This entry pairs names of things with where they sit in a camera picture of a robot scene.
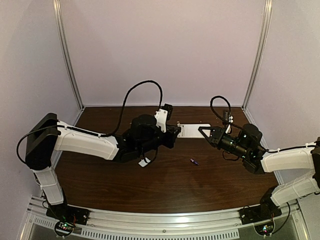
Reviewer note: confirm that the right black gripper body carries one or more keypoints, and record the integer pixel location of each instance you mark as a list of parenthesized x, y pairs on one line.
[(217, 141)]

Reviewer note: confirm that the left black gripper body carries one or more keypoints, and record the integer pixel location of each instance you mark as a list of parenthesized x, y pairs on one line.
[(168, 142)]

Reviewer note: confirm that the white remote control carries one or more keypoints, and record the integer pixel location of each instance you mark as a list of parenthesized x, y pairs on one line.
[(191, 131)]

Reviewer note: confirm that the white battery cover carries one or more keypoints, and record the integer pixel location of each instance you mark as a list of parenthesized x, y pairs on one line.
[(144, 162)]

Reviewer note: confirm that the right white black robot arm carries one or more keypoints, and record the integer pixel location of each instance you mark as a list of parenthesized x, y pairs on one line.
[(258, 160)]

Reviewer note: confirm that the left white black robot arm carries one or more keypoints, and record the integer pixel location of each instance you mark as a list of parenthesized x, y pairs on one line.
[(146, 133)]

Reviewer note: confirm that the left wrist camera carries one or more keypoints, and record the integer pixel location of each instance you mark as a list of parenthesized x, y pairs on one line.
[(162, 115)]

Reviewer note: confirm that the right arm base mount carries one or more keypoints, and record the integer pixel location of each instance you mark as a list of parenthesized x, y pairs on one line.
[(262, 218)]

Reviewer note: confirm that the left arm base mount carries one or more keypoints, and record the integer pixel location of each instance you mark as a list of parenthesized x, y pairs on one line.
[(68, 218)]

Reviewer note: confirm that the right aluminium corner post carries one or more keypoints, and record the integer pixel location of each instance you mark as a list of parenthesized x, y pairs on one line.
[(263, 36)]

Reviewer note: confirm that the aluminium corner post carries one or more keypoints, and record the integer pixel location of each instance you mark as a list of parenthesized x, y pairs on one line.
[(57, 7), (263, 36)]

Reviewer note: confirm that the left aluminium corner post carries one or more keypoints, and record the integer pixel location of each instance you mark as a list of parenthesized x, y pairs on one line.
[(57, 7)]

